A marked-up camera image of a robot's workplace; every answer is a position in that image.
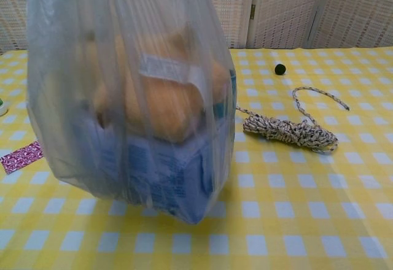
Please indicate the small black ball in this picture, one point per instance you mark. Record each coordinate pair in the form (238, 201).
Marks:
(279, 68)

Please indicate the yellow checkered tablecloth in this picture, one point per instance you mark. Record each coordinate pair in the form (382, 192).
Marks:
(276, 221)

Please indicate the magenta patterned paper strip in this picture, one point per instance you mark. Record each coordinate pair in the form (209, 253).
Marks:
(18, 158)

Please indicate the orange plush toy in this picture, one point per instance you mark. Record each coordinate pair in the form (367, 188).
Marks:
(165, 110)

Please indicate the blue printed carton box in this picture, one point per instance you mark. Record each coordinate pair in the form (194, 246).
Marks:
(159, 172)

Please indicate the green and white container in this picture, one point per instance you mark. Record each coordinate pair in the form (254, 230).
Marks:
(2, 107)

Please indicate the brass screen hinge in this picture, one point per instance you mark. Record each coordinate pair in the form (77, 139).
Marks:
(253, 11)

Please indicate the white woven folding screen panel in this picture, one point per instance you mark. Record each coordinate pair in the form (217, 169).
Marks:
(233, 9)
(285, 9)
(359, 9)

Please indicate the transparent plastic bag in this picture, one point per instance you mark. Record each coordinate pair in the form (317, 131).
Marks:
(92, 37)

